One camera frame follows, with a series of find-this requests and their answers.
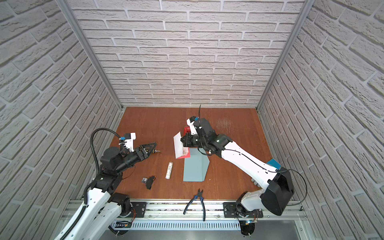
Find white glue stick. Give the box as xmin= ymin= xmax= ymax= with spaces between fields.
xmin=165 ymin=162 xmax=173 ymax=180

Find aluminium frame rail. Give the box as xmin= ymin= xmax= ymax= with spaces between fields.
xmin=61 ymin=191 xmax=307 ymax=222

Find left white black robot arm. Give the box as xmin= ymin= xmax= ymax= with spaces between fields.
xmin=56 ymin=128 xmax=157 ymax=240

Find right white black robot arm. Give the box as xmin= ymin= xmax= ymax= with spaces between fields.
xmin=181 ymin=116 xmax=295 ymax=217

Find blue black pliers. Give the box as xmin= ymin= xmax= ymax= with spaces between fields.
xmin=183 ymin=188 xmax=207 ymax=222

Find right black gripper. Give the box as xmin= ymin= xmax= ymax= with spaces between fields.
xmin=181 ymin=133 xmax=210 ymax=149

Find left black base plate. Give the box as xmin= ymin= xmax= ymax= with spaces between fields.
xmin=120 ymin=202 xmax=147 ymax=219

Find pink white letter card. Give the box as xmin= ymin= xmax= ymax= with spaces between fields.
xmin=173 ymin=132 xmax=191 ymax=159

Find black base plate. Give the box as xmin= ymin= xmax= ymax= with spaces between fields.
xmin=120 ymin=202 xmax=147 ymax=219
xmin=223 ymin=202 xmax=264 ymax=219

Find red black pipe wrench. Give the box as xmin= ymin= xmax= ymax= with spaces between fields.
xmin=184 ymin=127 xmax=191 ymax=135

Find white slotted cable duct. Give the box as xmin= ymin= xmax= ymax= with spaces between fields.
xmin=111 ymin=220 xmax=241 ymax=231

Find small black clip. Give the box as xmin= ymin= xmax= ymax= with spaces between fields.
xmin=142 ymin=176 xmax=156 ymax=190

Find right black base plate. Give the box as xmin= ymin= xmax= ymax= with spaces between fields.
xmin=223 ymin=202 xmax=264 ymax=219

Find grey blue work glove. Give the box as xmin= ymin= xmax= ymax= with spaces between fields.
xmin=251 ymin=159 xmax=281 ymax=188

